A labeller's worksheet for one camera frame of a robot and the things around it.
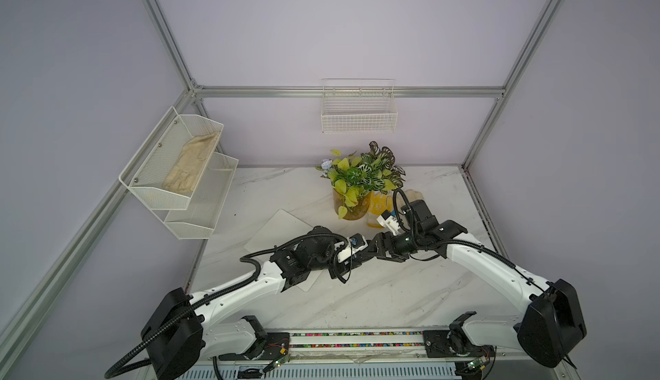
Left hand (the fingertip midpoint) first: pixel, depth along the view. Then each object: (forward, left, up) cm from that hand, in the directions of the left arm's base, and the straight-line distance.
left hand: (352, 255), depth 78 cm
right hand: (-1, -7, +1) cm, 7 cm away
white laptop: (+19, +28, -17) cm, 38 cm away
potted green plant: (+22, -1, +11) cm, 25 cm away
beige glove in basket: (+18, +51, +17) cm, 57 cm away
